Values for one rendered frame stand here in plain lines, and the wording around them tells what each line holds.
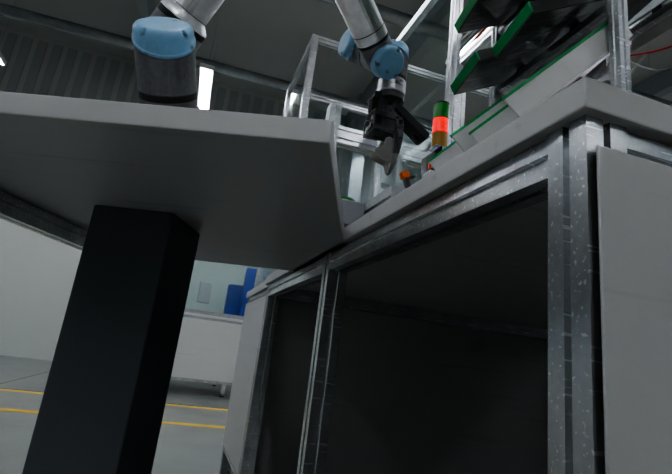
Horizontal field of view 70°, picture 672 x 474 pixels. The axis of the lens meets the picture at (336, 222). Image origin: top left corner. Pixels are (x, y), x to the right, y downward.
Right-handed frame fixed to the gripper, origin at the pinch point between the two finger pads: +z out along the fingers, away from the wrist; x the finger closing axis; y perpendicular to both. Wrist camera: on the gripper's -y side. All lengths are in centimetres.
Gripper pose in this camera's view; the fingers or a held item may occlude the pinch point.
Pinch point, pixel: (390, 170)
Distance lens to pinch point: 121.2
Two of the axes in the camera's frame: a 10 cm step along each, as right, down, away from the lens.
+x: 3.2, -2.2, -9.2
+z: -1.2, 9.6, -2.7
